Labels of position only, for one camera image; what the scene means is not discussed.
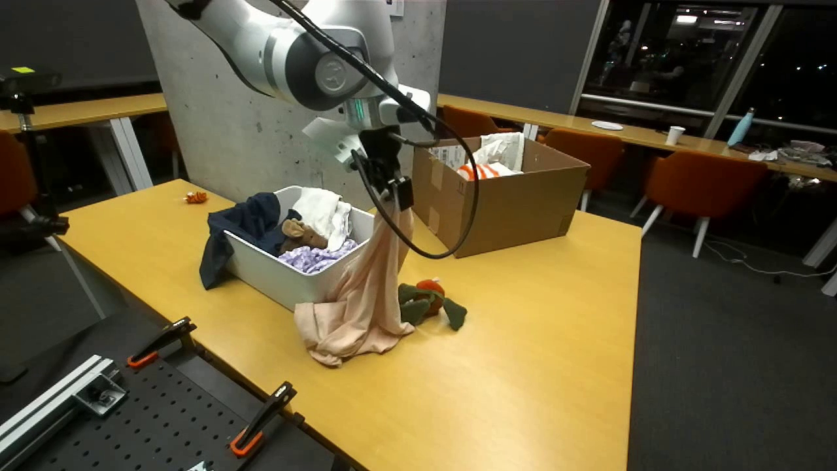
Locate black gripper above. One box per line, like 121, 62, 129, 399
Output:
354, 126, 419, 215

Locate pink cloth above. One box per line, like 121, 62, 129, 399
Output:
291, 202, 419, 369

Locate orange plush toy green leaves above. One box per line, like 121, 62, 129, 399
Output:
394, 276, 470, 334

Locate brown plush toy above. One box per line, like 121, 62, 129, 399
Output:
277, 217, 332, 253

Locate white bag in box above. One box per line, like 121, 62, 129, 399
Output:
468, 127, 528, 182

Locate brown cardboard box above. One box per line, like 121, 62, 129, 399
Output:
409, 132, 593, 262

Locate dark blue cloth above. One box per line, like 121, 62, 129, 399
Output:
196, 190, 300, 292

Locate white towel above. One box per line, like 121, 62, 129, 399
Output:
291, 186, 362, 250

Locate orange striped item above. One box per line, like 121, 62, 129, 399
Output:
456, 160, 503, 182

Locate white plastic bin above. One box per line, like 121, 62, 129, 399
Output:
219, 182, 387, 313

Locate long wooden counter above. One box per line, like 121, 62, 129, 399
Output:
434, 92, 837, 186

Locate orange chair white legs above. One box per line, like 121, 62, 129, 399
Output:
640, 149, 772, 262

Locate wooden side desk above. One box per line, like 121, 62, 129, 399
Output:
0, 92, 172, 195

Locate black perforated board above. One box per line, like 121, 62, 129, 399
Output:
0, 327, 346, 471

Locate light blue bottle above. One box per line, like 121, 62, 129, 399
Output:
724, 104, 758, 149

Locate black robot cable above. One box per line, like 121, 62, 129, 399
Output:
266, 0, 483, 262

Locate white wrist camera block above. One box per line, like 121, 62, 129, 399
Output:
394, 84, 434, 118

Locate black clamp orange handle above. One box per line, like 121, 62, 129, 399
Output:
122, 313, 198, 370
227, 378, 300, 459

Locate aluminium rail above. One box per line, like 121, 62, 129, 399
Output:
0, 350, 132, 450

